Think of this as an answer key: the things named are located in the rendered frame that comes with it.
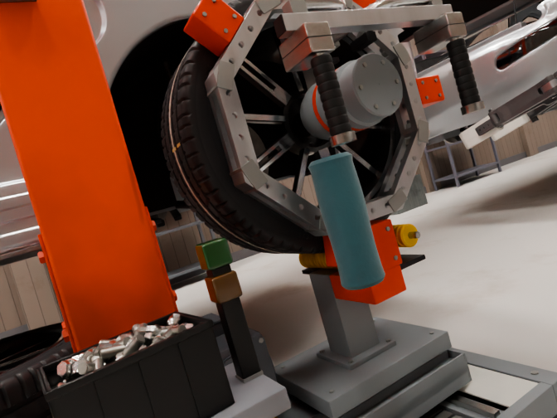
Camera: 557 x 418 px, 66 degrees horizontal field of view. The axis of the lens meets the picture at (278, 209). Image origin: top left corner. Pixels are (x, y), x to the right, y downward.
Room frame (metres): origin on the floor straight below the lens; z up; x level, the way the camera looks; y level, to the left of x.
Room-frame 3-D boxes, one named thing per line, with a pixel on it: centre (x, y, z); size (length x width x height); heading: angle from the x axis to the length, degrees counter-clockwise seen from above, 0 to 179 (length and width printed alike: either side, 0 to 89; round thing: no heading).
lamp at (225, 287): (0.62, 0.11, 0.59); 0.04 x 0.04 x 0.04; 28
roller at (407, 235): (1.14, -0.24, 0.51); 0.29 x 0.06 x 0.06; 28
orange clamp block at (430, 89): (1.15, -0.45, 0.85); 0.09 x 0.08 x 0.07; 118
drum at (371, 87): (0.93, -0.21, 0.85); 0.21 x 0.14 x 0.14; 28
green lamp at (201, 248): (0.62, 0.11, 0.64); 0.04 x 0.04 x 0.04; 28
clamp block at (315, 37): (0.74, -0.12, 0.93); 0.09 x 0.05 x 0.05; 28
